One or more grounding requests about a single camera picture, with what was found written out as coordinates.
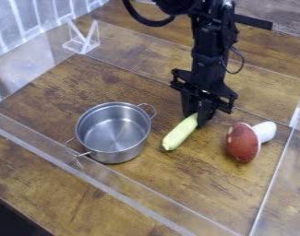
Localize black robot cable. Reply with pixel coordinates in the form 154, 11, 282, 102
120, 0, 176, 28

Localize clear acrylic triangle stand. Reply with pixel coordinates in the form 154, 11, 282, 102
61, 20, 100, 54

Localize small steel pot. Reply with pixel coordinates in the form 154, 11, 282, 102
64, 101, 156, 164

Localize plush brown mushroom toy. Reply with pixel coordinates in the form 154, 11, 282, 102
226, 121, 275, 163

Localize black bar on table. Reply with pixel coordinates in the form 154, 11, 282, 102
234, 14, 273, 30

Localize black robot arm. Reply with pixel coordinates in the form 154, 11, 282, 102
154, 0, 238, 127

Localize green handled metal spoon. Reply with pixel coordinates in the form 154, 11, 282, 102
162, 113, 196, 151

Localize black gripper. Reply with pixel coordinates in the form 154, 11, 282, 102
170, 53, 238, 128

